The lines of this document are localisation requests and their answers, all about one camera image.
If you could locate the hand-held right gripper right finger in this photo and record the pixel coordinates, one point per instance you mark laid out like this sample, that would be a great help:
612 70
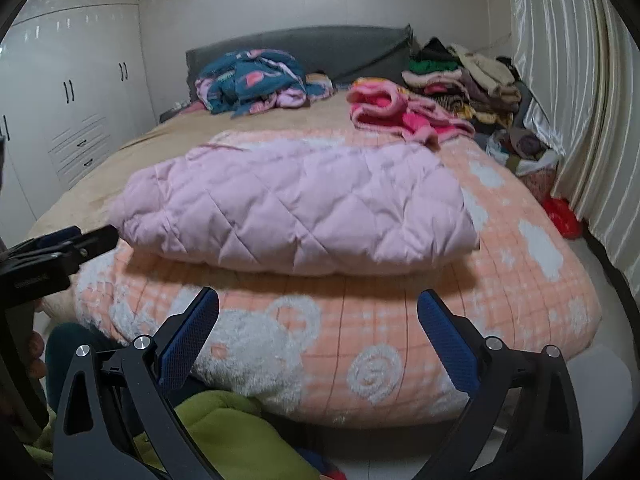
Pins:
450 340

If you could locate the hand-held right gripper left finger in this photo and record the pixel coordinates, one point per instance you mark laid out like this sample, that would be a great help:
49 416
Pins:
190 332

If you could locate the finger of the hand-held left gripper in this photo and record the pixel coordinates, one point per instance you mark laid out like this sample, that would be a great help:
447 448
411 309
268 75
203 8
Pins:
65 235
97 242

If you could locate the pink quilted jacket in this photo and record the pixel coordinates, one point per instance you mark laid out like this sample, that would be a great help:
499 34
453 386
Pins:
300 210

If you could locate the bag of assorted clothes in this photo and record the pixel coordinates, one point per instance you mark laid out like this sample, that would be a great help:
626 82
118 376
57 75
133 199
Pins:
525 145

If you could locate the pile of folded clothes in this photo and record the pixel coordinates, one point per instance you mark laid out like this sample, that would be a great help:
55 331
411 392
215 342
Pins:
465 80

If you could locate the person's left hand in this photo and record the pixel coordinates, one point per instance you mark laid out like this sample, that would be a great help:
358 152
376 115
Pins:
37 355

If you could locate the orange plaid fleece blanket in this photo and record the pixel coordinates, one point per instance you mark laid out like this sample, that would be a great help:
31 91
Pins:
500 310

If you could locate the yellow-green fleece garment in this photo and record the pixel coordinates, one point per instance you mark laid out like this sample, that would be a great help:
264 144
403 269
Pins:
240 435

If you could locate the tan bed sheet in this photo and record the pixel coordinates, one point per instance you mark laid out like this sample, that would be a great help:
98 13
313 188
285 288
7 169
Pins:
175 130

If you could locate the white wardrobe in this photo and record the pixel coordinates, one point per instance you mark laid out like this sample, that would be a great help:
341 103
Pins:
75 85

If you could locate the red plastic bag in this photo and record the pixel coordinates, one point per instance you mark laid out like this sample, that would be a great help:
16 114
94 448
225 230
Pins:
565 217

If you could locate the blue and red cloth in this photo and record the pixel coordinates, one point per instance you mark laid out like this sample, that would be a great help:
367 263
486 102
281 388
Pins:
320 465

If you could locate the pink patterned storage box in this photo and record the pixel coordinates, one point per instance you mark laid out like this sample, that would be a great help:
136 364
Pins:
542 185

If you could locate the teal flamingo print garment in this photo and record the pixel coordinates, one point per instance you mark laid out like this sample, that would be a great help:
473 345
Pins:
235 85

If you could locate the hot pink fleece garment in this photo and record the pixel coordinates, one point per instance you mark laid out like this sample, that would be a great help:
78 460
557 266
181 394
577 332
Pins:
380 110

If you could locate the white satin curtain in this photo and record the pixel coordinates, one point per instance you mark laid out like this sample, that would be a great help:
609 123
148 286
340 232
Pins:
575 85

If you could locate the grey padded headboard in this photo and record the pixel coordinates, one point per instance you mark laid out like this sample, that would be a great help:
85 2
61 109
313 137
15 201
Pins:
325 45

